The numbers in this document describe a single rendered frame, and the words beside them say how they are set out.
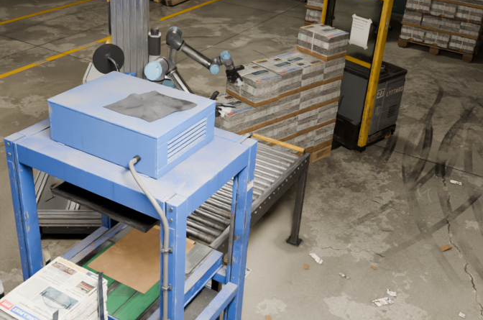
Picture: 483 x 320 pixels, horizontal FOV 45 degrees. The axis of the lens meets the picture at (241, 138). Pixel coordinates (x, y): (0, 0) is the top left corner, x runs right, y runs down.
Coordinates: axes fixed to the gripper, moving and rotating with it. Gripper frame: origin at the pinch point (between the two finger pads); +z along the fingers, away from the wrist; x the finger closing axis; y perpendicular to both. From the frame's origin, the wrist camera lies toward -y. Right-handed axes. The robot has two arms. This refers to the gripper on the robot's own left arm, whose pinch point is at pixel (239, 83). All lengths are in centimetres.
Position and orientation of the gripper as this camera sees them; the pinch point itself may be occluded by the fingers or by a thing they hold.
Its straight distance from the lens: 488.9
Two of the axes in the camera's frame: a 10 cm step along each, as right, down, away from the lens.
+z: 3.0, 6.5, 7.0
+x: 6.6, 3.9, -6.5
